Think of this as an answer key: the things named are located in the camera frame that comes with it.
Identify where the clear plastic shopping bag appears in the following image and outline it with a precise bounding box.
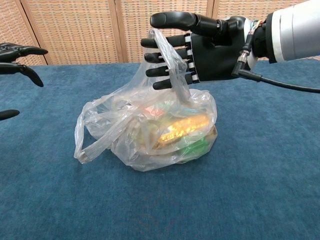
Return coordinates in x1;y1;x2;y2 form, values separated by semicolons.
73;27;218;173

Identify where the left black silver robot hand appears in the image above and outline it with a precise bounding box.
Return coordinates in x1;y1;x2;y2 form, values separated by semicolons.
0;42;49;122

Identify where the black right hand cable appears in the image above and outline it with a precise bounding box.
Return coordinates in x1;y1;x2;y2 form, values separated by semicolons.
231;34;320;94

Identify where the blue carpet table mat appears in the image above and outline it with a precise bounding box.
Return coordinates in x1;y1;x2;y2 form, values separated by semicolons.
0;58;320;240

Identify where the green snack packet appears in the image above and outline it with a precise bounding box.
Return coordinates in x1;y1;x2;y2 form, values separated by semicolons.
176;138;210;161

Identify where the orange snack packet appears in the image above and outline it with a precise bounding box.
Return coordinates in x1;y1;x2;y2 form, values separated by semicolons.
143;106;164;119

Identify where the yellow snack packet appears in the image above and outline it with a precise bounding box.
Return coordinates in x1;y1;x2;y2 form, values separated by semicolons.
152;115;211;151

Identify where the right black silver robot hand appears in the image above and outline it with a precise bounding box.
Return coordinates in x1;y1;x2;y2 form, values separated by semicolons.
140;11;251;91

